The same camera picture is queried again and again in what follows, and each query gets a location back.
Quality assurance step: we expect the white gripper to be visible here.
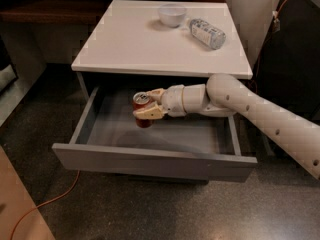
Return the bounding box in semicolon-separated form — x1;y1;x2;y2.
133;85;186;120

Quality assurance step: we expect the red coke can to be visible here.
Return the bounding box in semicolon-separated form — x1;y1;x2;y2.
132;92;153;128

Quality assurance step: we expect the grey top drawer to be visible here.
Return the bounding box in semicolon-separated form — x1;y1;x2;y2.
52;87;257;182

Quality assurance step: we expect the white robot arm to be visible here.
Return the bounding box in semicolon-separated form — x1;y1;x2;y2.
133;74;320;179

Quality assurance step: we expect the grey cabinet with white top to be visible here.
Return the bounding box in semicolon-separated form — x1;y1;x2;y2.
71;0;254;186

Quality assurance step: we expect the white bowl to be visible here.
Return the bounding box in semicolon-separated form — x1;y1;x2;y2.
158;3;187;28

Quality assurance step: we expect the dark wooden shelf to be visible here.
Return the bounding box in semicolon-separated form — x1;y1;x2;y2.
0;0;226;25

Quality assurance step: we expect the orange cable at right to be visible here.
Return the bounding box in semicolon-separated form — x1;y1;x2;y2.
248;0;320;95

